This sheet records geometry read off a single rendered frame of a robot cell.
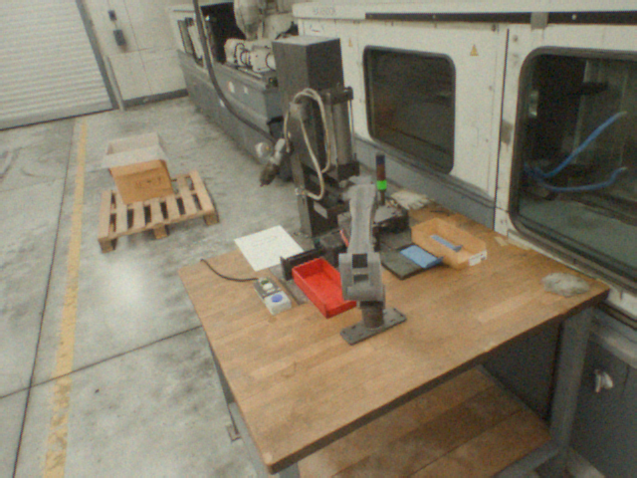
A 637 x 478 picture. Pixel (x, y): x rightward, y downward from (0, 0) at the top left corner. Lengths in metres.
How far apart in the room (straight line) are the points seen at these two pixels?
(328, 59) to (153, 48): 9.16
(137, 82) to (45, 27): 1.70
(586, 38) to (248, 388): 1.30
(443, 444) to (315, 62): 1.46
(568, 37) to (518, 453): 1.40
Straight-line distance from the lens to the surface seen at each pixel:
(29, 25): 10.57
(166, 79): 10.71
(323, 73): 1.57
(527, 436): 2.08
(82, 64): 10.56
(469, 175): 2.09
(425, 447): 2.00
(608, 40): 1.52
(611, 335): 1.80
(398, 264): 1.65
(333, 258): 1.67
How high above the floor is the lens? 1.82
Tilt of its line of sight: 28 degrees down
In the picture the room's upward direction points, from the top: 8 degrees counter-clockwise
